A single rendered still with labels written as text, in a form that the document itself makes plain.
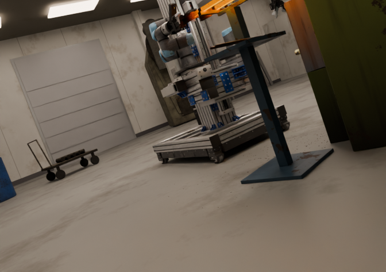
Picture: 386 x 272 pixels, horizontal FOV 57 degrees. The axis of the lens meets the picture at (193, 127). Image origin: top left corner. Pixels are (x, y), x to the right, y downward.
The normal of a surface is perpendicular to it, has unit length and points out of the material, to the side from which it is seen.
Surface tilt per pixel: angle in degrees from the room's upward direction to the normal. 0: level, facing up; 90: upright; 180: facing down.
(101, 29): 90
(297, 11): 90
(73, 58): 90
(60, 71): 90
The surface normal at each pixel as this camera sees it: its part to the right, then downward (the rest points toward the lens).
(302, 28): -0.58, 0.28
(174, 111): 0.27, -0.02
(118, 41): 0.46, -0.10
